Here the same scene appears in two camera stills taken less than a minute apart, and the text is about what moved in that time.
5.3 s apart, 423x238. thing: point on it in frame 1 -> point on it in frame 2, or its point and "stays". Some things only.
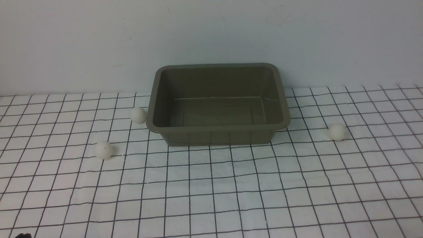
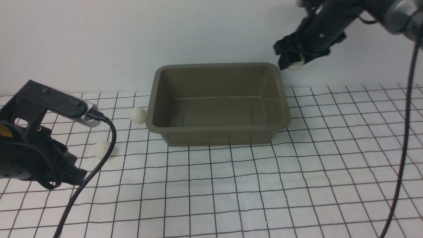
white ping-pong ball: [138, 115] stays
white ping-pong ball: [337, 132] -> [296, 66]
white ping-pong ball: [103, 150] stays
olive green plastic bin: [217, 104] stays
